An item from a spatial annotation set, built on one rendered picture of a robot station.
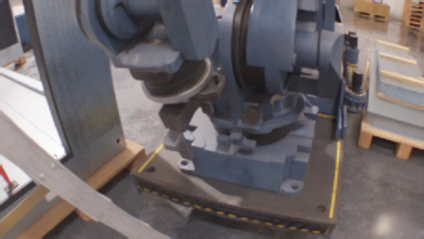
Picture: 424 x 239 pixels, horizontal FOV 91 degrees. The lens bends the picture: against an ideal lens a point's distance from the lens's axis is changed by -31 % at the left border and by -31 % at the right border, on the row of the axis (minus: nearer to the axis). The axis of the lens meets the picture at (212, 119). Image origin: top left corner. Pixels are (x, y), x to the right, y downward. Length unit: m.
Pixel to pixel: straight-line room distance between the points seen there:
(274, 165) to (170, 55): 0.70
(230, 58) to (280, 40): 0.15
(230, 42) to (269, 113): 0.35
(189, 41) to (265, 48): 0.37
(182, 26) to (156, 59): 0.08
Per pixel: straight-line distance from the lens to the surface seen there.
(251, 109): 0.93
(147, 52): 0.46
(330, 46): 0.82
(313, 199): 1.13
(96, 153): 1.62
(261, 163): 1.05
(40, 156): 0.60
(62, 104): 1.40
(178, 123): 0.56
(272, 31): 0.75
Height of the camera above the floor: 1.17
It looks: 32 degrees down
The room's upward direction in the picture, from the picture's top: 3 degrees counter-clockwise
